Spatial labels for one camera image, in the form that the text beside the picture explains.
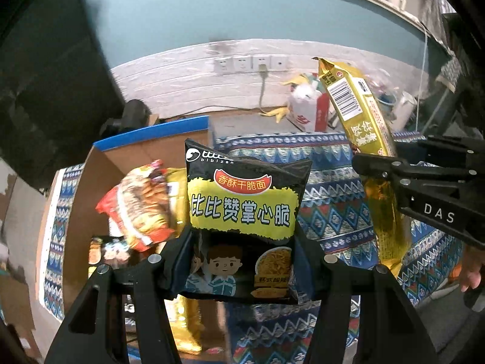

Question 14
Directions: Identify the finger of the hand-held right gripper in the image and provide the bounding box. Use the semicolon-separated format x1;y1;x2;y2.
417;134;485;172
351;153;476;202

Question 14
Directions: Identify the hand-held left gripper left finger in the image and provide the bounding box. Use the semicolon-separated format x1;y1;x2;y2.
45;227;194;364

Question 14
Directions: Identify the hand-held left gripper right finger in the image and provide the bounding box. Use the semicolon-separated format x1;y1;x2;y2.
292;222;440;364

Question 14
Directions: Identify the yellow snack packet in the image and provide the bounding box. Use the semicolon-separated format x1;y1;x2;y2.
167;296;206;354
162;167;191;233

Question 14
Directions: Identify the gold snack packet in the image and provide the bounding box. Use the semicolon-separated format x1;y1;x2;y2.
311;57;412;278

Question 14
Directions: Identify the dark picture-print snack packet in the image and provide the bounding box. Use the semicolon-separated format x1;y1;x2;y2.
88;235;134;274

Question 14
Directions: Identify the red noodle packet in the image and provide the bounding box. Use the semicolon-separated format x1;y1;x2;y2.
95;159;186;253

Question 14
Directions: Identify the black snack packet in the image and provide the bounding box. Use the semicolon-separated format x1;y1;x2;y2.
178;138;313;305

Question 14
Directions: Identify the blue-rimmed cardboard box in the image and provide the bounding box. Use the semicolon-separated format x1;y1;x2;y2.
68;116;213;364

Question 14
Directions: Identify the person's right hand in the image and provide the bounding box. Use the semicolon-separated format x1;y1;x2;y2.
457;246;485;293

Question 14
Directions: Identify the patterned blue blanket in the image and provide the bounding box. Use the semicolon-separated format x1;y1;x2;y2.
40;131;470;364

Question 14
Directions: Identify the red white carton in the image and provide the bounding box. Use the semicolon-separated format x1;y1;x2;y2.
287;91;331;133

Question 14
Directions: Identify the white crumpled bag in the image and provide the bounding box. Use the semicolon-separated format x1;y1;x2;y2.
293;83;319;101

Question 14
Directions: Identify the yellow crumpled wrapper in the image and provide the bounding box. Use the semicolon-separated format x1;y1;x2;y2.
280;75;317;89
261;107;289;123

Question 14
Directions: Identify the flat brown cardboard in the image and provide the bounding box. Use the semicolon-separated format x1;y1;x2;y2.
0;176;50;358

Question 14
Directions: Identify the dark cabinet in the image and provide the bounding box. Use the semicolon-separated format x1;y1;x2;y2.
0;0;126;191

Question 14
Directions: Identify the white hanging cable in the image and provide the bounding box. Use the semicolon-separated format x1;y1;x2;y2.
414;34;430;130

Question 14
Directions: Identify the grey power plug cable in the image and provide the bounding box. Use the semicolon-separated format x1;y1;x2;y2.
258;65;269;110

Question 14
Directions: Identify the white wall shelf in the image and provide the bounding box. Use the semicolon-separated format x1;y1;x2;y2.
331;0;455;54

